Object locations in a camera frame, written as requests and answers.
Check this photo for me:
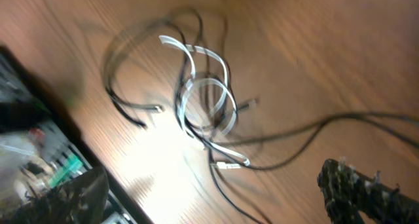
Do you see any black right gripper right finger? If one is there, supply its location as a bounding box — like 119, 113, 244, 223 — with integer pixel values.
317, 159, 418, 223

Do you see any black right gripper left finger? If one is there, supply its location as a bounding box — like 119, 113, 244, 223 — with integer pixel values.
1, 167, 109, 224

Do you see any black usb cable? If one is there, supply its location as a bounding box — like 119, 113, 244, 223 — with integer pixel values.
103, 8, 259, 143

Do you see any white usb cable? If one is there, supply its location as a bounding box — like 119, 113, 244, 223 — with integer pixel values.
158, 35, 251, 170

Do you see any green rail clamp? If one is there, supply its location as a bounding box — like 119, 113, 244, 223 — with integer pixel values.
48, 155, 83, 188

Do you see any black aluminium mounting rail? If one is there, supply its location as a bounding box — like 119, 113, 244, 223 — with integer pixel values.
1, 47, 151, 223

